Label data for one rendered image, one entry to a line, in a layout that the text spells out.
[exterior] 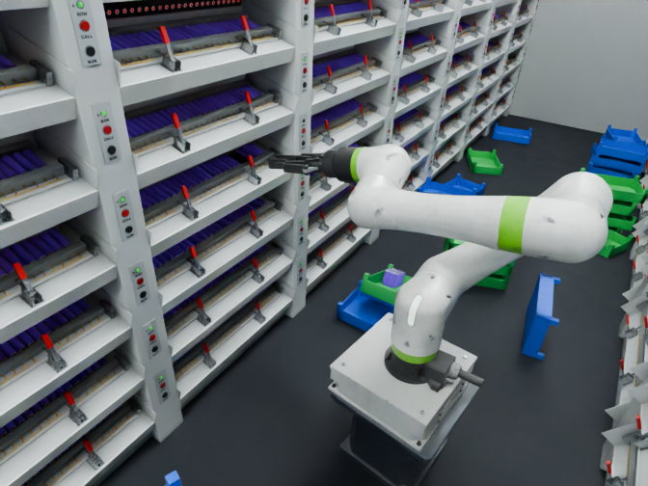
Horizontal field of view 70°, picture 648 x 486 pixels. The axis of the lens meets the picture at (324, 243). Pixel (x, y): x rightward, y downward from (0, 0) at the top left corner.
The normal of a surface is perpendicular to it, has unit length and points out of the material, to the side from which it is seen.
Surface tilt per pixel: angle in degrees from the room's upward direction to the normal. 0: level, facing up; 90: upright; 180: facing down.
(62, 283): 17
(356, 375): 2
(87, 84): 90
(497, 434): 0
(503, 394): 0
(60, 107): 107
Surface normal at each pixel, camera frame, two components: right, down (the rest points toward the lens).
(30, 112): 0.79, 0.56
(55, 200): 0.29, -0.71
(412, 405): 0.02, -0.85
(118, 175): 0.84, 0.32
